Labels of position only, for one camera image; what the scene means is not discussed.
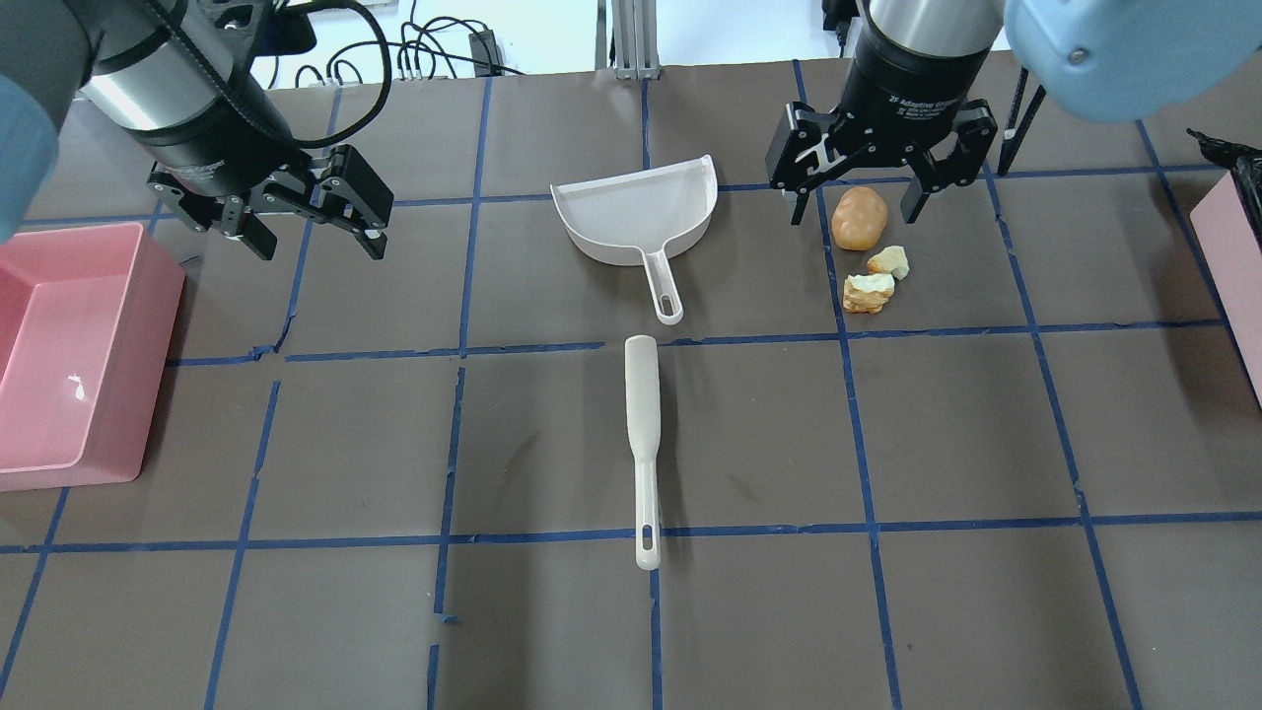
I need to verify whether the pale food chunk lower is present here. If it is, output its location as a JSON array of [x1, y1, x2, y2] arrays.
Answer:
[[866, 246, 910, 280]]

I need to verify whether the pale food chunk upper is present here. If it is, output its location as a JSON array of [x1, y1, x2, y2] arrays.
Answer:
[[840, 272, 896, 314]]

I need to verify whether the black power adapter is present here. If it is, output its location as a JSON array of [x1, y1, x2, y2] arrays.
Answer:
[[468, 29, 509, 77]]

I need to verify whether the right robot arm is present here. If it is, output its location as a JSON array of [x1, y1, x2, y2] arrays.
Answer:
[[766, 1, 1261, 224]]

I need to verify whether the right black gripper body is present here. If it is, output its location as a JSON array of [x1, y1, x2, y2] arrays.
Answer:
[[767, 100, 998, 194]]

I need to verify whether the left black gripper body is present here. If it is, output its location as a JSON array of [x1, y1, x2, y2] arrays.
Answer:
[[148, 148, 395, 238]]

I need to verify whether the pink plastic bin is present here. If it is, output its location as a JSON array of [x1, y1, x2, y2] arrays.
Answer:
[[1, 222, 184, 491]]

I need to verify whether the white plastic dustpan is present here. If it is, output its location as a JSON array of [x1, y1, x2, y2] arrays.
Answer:
[[549, 154, 721, 327]]

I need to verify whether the pale food chunk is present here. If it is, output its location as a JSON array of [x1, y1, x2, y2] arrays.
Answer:
[[840, 272, 896, 314], [866, 246, 910, 280]]

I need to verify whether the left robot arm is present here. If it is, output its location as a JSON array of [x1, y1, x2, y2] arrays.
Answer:
[[3, 1, 395, 260]]

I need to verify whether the pink bin with black bag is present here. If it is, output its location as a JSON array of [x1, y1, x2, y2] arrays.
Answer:
[[1186, 127, 1261, 399]]

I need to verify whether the white hand brush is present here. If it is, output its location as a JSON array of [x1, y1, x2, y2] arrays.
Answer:
[[625, 335, 663, 571]]

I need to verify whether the aluminium frame post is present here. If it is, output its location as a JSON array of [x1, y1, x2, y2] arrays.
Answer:
[[604, 1, 663, 81]]

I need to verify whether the brown potato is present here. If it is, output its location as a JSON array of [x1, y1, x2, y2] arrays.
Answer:
[[830, 185, 888, 251]]

